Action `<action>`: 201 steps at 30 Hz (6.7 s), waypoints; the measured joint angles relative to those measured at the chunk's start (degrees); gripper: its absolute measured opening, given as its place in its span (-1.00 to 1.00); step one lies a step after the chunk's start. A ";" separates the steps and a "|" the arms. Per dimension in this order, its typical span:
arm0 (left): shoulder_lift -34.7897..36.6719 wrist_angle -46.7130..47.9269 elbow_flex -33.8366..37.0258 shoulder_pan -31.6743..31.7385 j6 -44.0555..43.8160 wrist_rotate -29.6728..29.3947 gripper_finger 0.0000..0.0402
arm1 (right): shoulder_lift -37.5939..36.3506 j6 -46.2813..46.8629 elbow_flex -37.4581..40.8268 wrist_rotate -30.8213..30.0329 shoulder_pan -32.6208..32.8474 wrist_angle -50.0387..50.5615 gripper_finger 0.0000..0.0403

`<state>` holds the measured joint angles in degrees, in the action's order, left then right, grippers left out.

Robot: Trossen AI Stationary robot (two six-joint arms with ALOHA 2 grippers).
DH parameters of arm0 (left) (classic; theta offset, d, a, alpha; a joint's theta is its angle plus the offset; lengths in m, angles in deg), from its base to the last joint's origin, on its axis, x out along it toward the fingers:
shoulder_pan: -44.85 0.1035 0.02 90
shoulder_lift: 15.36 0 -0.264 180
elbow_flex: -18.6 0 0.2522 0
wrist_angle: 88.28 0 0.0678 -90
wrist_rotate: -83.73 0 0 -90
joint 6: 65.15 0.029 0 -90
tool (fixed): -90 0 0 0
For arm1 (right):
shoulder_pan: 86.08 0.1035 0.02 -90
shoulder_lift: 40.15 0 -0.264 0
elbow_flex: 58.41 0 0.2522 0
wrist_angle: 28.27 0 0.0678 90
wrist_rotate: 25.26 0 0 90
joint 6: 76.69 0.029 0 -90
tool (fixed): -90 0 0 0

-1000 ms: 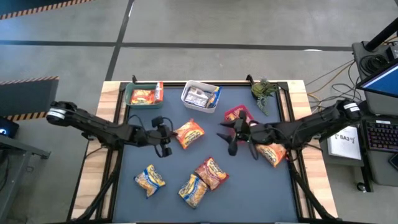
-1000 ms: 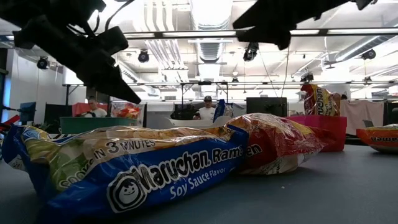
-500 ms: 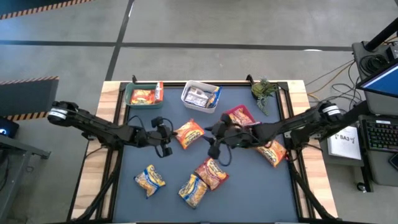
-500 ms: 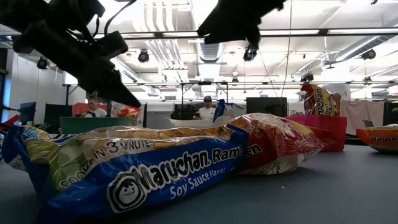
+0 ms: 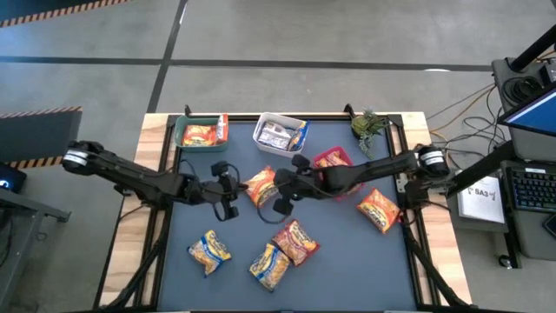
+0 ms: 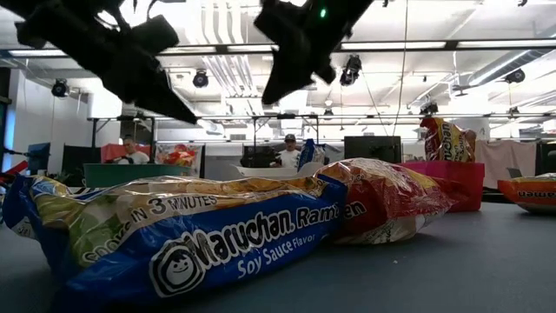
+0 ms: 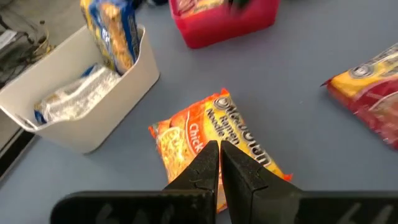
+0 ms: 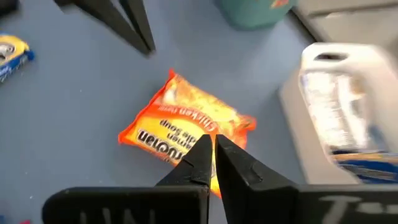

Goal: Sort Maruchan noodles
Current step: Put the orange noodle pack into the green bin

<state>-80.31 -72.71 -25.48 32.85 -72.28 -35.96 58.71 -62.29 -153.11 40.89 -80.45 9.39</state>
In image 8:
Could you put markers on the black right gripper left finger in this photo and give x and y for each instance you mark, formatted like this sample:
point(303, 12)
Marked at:
point(124, 208)

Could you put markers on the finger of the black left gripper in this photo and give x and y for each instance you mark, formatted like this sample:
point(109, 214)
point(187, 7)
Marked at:
point(136, 15)
point(102, 12)

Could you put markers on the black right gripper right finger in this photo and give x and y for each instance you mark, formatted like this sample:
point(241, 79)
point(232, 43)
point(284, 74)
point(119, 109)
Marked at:
point(280, 205)

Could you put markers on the blue soy sauce ramen pack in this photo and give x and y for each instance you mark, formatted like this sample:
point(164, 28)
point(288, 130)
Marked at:
point(14, 56)
point(335, 112)
point(367, 168)

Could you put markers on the orange chicken ramen pack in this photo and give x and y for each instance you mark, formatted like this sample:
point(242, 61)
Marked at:
point(186, 115)
point(280, 3)

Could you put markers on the white plastic bin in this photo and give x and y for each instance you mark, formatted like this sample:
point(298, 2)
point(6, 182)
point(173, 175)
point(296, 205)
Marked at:
point(311, 155)

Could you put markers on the teal plastic bin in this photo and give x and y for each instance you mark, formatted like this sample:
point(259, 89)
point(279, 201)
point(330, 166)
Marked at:
point(248, 15)

